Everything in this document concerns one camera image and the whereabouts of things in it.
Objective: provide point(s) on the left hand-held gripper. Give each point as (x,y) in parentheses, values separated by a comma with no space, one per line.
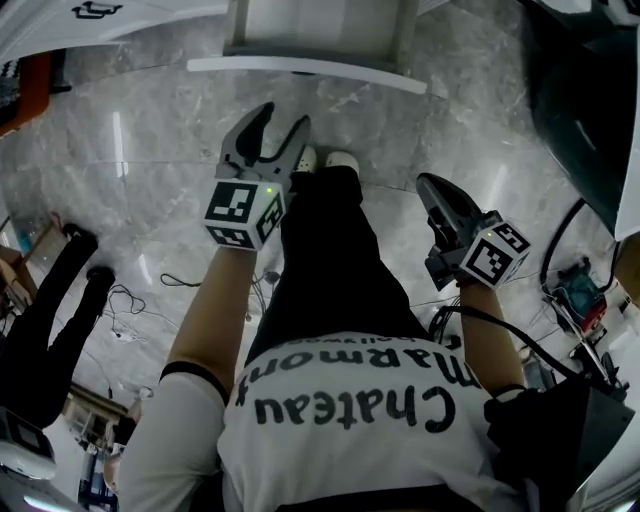
(235,210)

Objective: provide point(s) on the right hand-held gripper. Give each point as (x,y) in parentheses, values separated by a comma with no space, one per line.
(492,255)

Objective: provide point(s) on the person's right forearm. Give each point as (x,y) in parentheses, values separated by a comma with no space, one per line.
(487,335)

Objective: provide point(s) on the black shoulder bag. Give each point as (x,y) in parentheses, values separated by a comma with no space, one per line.
(555,440)

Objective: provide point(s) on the person's left forearm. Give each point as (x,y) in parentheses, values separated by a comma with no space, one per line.
(215,315)

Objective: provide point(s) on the person's left white shoe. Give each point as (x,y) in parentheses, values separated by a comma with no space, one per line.
(306,159)

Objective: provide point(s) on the person's white shoe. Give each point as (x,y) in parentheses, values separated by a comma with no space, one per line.
(306,159)
(342,161)

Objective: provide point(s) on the person's right white shoe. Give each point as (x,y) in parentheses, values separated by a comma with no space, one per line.
(342,161)

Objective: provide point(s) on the black trousers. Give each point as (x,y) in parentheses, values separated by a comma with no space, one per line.
(330,270)

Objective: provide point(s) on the blue and red power tool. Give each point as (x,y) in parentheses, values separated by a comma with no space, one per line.
(580,297)

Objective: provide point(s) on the dark green bin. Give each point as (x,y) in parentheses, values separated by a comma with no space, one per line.
(580,105)

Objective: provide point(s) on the orange and black box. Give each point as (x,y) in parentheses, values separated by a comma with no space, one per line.
(22,92)

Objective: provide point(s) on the white printed t-shirt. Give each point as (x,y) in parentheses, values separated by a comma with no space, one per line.
(350,450)

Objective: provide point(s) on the brown cardboard box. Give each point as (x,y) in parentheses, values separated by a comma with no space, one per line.
(12,272)

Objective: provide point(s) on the white rounded device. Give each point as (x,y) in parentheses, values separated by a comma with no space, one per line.
(22,447)

